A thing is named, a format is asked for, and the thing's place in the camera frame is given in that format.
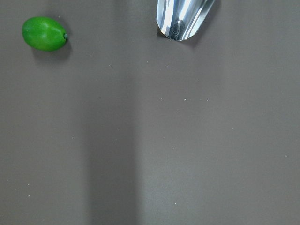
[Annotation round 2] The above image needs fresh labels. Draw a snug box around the metal scoop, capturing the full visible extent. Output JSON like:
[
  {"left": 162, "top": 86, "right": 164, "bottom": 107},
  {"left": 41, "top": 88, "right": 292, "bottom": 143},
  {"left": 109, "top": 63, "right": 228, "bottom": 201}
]
[{"left": 156, "top": 0, "right": 215, "bottom": 41}]

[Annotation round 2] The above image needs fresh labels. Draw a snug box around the green lemon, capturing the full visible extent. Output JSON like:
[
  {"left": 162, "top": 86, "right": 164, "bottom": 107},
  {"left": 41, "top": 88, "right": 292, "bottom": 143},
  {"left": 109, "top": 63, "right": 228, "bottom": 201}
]
[{"left": 22, "top": 16, "right": 68, "bottom": 52}]

